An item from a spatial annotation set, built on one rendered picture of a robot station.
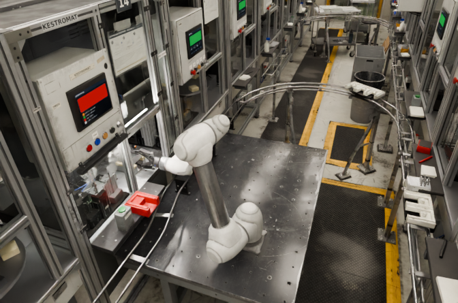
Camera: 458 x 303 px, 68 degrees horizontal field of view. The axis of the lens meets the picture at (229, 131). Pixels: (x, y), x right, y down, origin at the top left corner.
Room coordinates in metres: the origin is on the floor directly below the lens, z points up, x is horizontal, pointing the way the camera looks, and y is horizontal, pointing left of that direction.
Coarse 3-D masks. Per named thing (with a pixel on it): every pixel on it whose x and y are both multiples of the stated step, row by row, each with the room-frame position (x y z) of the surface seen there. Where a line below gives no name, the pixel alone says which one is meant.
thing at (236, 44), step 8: (248, 0) 3.84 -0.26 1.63; (248, 8) 3.83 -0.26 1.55; (248, 16) 3.83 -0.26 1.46; (248, 24) 3.83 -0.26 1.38; (256, 24) 4.13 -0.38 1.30; (256, 32) 4.14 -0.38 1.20; (232, 40) 3.36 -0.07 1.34; (240, 40) 3.57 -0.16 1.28; (248, 40) 4.22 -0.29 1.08; (256, 40) 4.14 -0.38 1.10; (232, 48) 3.35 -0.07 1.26; (240, 48) 3.57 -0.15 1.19; (256, 48) 4.14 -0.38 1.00; (232, 56) 3.35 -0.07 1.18; (240, 56) 3.56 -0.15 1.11; (232, 64) 3.34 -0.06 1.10; (240, 64) 3.56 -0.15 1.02; (232, 72) 3.33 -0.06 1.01; (240, 72) 3.55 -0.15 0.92; (232, 80) 3.33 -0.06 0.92
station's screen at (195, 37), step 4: (200, 28) 2.57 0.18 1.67; (192, 32) 2.44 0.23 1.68; (196, 32) 2.50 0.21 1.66; (200, 32) 2.56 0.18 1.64; (192, 36) 2.43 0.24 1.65; (196, 36) 2.49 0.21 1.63; (200, 36) 2.56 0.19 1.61; (192, 40) 2.43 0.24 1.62; (196, 40) 2.49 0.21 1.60; (200, 40) 2.55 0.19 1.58; (192, 44) 2.42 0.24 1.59; (196, 44) 2.48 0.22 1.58; (200, 44) 2.55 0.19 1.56; (192, 48) 2.42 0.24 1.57; (196, 48) 2.48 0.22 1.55; (200, 48) 2.54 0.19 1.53; (192, 52) 2.41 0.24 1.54
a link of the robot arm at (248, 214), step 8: (240, 208) 1.41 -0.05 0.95; (248, 208) 1.40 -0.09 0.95; (256, 208) 1.41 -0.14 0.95; (240, 216) 1.37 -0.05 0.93; (248, 216) 1.36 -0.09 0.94; (256, 216) 1.37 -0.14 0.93; (248, 224) 1.33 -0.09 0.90; (256, 224) 1.35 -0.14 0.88; (248, 232) 1.30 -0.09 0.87; (256, 232) 1.34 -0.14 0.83; (256, 240) 1.35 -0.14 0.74
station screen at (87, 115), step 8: (104, 80) 1.54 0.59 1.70; (88, 88) 1.44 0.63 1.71; (96, 88) 1.48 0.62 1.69; (80, 96) 1.38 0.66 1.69; (96, 104) 1.46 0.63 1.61; (104, 104) 1.50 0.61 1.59; (80, 112) 1.36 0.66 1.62; (88, 112) 1.40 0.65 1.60; (96, 112) 1.44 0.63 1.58; (88, 120) 1.39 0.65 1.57
